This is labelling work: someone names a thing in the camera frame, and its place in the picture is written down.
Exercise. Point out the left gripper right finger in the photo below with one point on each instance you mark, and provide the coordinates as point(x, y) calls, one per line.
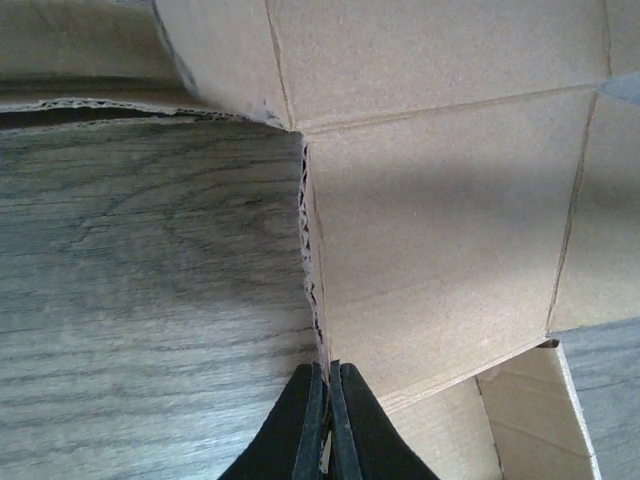
point(364, 442)

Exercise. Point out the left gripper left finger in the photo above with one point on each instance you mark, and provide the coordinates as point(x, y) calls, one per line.
point(289, 444)

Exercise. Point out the brown cardboard box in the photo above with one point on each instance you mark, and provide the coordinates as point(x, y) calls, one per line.
point(199, 196)

